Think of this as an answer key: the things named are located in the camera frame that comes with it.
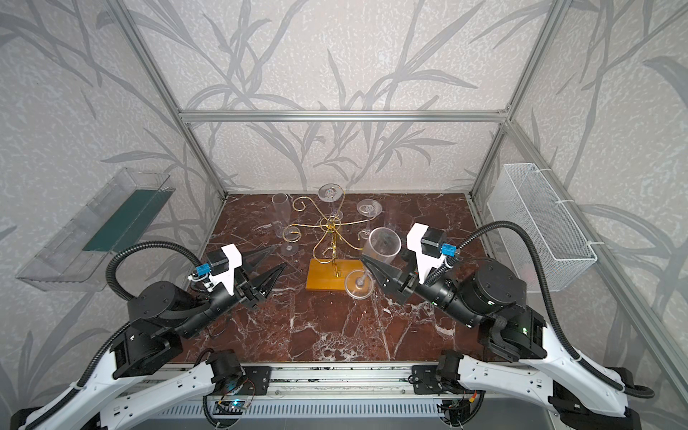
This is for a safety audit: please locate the wine glass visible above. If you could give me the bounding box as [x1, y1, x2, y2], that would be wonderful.
[318, 183, 344, 220]
[271, 193, 291, 238]
[357, 198, 383, 241]
[279, 226, 301, 257]
[383, 200, 401, 231]
[344, 227, 401, 300]

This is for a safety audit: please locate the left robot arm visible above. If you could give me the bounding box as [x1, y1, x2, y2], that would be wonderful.
[11, 241, 286, 429]

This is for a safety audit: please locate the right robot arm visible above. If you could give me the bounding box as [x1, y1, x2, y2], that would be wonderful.
[362, 256, 641, 429]

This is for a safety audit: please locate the yellow wooden rack base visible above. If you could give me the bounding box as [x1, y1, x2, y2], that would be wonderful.
[306, 259, 364, 292]

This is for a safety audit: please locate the green circuit board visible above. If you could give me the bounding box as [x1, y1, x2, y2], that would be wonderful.
[216, 399, 251, 416]

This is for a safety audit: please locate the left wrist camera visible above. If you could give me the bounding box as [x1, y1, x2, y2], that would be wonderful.
[187, 244, 243, 296]

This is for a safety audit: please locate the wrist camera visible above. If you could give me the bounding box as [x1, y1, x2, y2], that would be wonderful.
[406, 223, 460, 283]
[187, 244, 243, 296]

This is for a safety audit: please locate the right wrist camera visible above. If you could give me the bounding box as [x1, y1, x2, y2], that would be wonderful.
[406, 223, 460, 283]

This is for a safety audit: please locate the gold wire glass rack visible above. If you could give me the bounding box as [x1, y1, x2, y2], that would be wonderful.
[289, 195, 366, 264]

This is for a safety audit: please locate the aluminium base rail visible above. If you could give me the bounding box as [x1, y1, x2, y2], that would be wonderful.
[160, 361, 565, 401]

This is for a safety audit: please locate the white wire mesh basket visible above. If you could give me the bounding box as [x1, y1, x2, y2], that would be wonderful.
[487, 163, 598, 292]

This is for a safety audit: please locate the clear plastic wall shelf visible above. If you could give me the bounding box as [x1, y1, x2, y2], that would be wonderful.
[16, 168, 176, 292]

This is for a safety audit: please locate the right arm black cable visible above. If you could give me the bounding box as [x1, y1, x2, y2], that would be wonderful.
[424, 220, 656, 400]

